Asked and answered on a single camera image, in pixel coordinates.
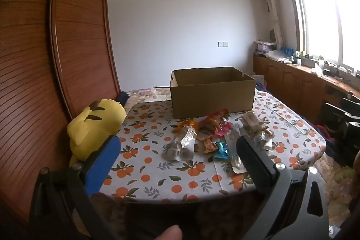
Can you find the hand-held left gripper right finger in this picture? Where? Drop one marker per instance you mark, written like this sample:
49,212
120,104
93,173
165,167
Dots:
258,167

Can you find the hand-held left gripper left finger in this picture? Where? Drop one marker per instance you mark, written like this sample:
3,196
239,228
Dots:
102,165

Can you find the brown snack packet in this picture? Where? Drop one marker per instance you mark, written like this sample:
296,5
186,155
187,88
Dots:
209,145

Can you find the cardboard box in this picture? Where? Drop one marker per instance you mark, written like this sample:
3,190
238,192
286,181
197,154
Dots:
211,99

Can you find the small silver snack packet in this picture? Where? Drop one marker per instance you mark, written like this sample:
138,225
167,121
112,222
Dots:
265,141

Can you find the long clear snack packet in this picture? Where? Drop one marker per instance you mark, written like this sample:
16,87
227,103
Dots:
233,144

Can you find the teal snack packet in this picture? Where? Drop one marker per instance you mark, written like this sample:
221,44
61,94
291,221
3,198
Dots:
222,151

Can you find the yellow plush toy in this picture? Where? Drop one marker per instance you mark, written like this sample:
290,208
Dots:
92,124

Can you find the pink snack packet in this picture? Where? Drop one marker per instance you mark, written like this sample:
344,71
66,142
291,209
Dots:
223,130

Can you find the orange fruit print tablecloth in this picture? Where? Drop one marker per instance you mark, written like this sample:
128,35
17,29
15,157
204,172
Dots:
157,172

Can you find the red orange snack packet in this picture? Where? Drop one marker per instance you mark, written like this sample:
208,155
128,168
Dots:
212,122

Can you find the red cloth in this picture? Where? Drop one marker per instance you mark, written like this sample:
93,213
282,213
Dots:
323,131

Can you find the floral bed sheet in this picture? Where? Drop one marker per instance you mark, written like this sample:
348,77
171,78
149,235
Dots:
334,186

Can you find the long wooden cabinet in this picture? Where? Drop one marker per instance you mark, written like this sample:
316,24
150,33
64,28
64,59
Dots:
295,82

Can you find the black chair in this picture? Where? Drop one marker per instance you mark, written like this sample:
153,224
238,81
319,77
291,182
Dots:
337,116

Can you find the white plastic bag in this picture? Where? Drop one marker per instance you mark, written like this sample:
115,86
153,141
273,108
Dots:
277,55

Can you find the row of blue bottles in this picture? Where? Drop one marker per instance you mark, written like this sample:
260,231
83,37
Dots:
287,50

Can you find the pink storage box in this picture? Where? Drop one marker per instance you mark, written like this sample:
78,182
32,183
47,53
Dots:
264,46

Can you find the wooden slatted wardrobe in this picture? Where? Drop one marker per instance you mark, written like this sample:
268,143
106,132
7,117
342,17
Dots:
42,60

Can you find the wooden framed window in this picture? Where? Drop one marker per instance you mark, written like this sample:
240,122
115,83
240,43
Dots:
323,18

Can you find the pale patterned curtain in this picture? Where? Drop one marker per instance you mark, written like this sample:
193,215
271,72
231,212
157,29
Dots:
271,3

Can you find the white wall switch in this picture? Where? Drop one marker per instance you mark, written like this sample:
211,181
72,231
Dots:
223,44

